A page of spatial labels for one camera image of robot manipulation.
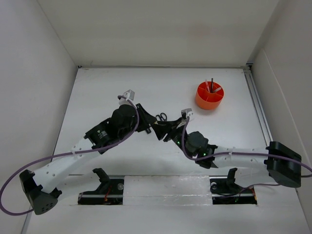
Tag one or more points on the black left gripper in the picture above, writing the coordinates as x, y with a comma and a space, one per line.
146, 120

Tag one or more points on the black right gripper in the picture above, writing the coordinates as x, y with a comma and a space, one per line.
169, 127

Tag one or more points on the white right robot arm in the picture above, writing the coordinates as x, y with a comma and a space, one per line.
275, 163

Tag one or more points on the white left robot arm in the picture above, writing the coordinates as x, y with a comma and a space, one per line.
46, 186

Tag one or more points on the orange round desk organizer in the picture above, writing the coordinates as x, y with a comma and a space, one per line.
209, 100

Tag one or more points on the black handled scissors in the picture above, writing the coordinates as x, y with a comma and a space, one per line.
161, 117

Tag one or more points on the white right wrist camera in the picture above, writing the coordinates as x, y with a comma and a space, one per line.
187, 114

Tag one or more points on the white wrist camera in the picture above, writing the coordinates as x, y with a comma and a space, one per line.
187, 114
128, 95

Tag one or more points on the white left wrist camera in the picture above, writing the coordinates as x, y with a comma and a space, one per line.
128, 95

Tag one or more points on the aluminium rail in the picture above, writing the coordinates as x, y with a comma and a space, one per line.
257, 103

